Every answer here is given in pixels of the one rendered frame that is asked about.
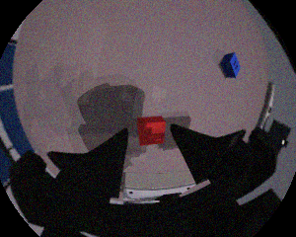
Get blue toy brick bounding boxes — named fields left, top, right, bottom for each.
left=220, top=52, right=240, bottom=79

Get red block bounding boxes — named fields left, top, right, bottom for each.
left=137, top=116, right=165, bottom=146

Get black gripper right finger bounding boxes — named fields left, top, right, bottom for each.
left=171, top=123, right=246, bottom=185

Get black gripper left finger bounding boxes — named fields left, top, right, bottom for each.
left=46, top=129, right=128, bottom=198

